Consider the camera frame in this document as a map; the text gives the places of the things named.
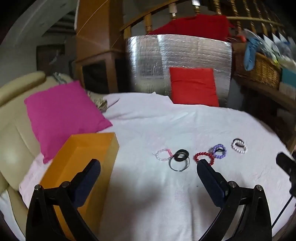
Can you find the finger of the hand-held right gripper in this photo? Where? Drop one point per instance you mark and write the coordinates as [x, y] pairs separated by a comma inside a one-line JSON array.
[[285, 163]]

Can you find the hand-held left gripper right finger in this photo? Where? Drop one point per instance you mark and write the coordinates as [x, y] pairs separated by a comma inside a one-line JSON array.
[[209, 183]]

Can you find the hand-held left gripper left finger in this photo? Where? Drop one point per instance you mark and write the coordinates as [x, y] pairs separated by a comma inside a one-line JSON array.
[[89, 180]]

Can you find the orange cardboard box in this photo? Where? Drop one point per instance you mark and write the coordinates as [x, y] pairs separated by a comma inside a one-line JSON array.
[[92, 146]]

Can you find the white blanket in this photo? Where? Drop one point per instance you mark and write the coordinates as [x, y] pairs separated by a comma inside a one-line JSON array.
[[161, 204]]

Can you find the magenta pillow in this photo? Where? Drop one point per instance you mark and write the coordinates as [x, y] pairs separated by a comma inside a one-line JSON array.
[[62, 115]]

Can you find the wooden shelf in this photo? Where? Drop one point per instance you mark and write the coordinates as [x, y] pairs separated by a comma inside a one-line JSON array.
[[261, 91]]

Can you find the patterned grey cloth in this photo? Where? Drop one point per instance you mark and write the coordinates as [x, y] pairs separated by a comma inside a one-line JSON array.
[[101, 103]]

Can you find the teal box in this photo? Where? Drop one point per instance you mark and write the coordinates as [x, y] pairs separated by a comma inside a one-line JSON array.
[[289, 77]]

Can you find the beige sofa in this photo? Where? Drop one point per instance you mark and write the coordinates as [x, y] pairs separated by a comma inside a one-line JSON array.
[[11, 139]]

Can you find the red cushion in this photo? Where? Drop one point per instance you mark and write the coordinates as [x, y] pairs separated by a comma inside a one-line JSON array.
[[193, 87]]

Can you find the wicker basket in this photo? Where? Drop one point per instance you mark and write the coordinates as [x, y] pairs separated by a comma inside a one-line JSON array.
[[263, 67]]

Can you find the blue cloth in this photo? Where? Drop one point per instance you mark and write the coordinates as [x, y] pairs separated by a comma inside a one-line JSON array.
[[251, 53]]

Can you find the silver foil insulation panel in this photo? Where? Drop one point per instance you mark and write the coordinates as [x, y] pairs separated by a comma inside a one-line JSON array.
[[145, 64]]

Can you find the wooden cabinet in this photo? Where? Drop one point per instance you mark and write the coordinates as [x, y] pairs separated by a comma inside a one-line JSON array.
[[92, 27]]

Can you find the red cloth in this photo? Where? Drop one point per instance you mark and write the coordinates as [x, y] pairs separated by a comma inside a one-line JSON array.
[[196, 25]]

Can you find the wooden railing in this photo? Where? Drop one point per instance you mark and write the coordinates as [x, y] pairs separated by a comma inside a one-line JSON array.
[[148, 20]]

